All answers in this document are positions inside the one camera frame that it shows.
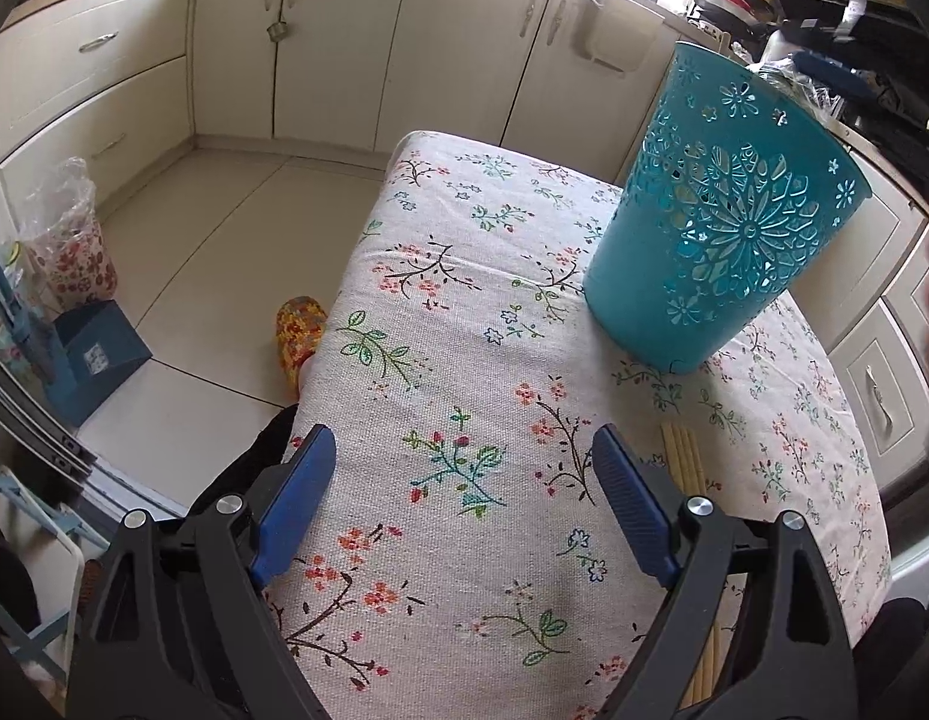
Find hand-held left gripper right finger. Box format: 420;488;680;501
591;424;859;720

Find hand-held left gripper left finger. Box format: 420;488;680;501
63;424;338;720

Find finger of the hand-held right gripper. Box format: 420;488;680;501
790;49;929;192

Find bundle of wooden chopsticks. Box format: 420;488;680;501
659;424;727;710

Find blue perforated plastic basket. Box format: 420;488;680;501
582;41;874;376

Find person's left leg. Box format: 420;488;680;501
183;360;315;518

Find yellow floral slipper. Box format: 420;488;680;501
273;296;329;391

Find white three-drawer cabinet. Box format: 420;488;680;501
809;142;929;481

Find white hanging door bin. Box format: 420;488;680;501
573;0;660;72

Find light blue folding rack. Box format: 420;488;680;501
0;465;109;661

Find blue dustpan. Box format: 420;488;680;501
37;300;154;428

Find floral tablecloth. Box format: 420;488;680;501
265;130;892;720

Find floral bin with plastic bag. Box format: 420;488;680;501
18;157;119;312

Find white door base cabinets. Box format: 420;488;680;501
190;0;683;181

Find white two-drawer cabinet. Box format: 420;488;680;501
0;0;199;188

